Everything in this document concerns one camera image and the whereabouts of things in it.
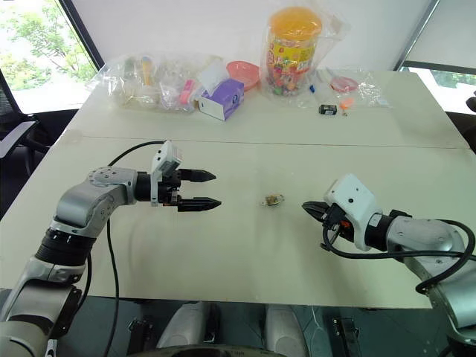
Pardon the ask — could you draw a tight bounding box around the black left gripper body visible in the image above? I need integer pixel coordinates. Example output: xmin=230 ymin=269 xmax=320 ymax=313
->
xmin=157 ymin=167 xmax=185 ymax=209

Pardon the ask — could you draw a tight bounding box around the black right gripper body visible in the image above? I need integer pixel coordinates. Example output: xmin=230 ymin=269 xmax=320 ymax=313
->
xmin=321 ymin=203 xmax=355 ymax=243

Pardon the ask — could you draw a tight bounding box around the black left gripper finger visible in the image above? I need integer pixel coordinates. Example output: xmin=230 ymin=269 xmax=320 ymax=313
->
xmin=177 ymin=196 xmax=223 ymax=213
xmin=179 ymin=168 xmax=218 ymax=184

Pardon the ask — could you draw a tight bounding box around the purple tissue box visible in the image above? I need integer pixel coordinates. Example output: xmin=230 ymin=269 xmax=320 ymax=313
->
xmin=196 ymin=78 xmax=245 ymax=123

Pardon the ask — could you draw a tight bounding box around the pink marker in bag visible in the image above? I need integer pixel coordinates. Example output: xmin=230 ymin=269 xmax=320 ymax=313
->
xmin=179 ymin=79 xmax=197 ymax=105

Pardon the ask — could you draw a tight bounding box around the clear plastic bag of items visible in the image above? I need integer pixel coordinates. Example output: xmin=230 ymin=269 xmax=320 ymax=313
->
xmin=98 ymin=51 xmax=225 ymax=113

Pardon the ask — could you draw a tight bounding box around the pink plastic bowl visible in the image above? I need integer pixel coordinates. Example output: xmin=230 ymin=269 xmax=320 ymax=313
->
xmin=225 ymin=60 xmax=260 ymax=92

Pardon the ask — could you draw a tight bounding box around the silver rounded robot leg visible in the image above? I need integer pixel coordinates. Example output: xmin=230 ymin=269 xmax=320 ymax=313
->
xmin=155 ymin=301 xmax=209 ymax=351
xmin=265 ymin=304 xmax=310 ymax=357

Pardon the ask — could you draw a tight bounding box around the yellow toy in bag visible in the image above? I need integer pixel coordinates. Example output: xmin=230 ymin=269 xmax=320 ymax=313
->
xmin=140 ymin=56 xmax=155 ymax=86

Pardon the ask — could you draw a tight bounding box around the pink round lid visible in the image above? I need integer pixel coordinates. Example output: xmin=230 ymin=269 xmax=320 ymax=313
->
xmin=329 ymin=76 xmax=360 ymax=92

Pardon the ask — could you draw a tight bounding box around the clear crumpled plastic bag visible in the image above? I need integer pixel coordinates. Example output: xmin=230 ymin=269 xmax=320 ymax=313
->
xmin=315 ymin=66 xmax=392 ymax=109

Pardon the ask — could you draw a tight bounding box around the orange-lidded candy jar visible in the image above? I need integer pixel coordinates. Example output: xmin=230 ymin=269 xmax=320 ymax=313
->
xmin=264 ymin=6 xmax=324 ymax=97

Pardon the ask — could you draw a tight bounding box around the black office chair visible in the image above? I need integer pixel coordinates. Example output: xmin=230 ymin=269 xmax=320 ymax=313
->
xmin=0 ymin=68 xmax=51 ymax=167

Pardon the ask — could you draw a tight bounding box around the clear plastic bag around jar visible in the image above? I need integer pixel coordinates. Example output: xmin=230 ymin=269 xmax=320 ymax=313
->
xmin=258 ymin=7 xmax=353 ymax=109

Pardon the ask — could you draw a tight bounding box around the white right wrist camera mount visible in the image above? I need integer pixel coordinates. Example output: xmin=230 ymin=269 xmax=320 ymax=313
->
xmin=322 ymin=173 xmax=384 ymax=252

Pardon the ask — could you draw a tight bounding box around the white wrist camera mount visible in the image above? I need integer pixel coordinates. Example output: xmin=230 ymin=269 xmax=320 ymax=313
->
xmin=322 ymin=173 xmax=384 ymax=252
xmin=149 ymin=140 xmax=185 ymax=208

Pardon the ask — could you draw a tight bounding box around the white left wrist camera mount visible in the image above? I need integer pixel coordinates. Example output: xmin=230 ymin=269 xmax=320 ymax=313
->
xmin=149 ymin=140 xmax=185 ymax=208

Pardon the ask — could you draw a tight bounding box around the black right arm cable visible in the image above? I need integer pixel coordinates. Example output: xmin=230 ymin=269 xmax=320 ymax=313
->
xmin=319 ymin=218 xmax=476 ymax=295

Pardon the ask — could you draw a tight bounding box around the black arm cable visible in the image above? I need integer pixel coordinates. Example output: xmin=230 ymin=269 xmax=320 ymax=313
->
xmin=319 ymin=218 xmax=476 ymax=295
xmin=84 ymin=140 xmax=167 ymax=357

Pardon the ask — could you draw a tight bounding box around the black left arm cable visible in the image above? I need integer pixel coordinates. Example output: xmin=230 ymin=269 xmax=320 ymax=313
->
xmin=84 ymin=140 xmax=167 ymax=357

